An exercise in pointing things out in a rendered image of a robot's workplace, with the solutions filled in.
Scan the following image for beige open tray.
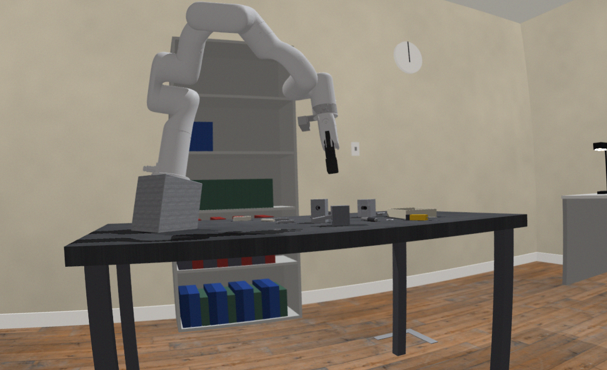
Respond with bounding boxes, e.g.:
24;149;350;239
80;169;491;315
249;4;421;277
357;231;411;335
387;208;437;219

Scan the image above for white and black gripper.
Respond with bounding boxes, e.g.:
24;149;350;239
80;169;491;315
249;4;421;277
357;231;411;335
313;113;339;174

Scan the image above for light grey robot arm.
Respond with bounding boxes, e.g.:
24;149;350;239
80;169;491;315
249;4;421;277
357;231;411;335
143;2;338;180

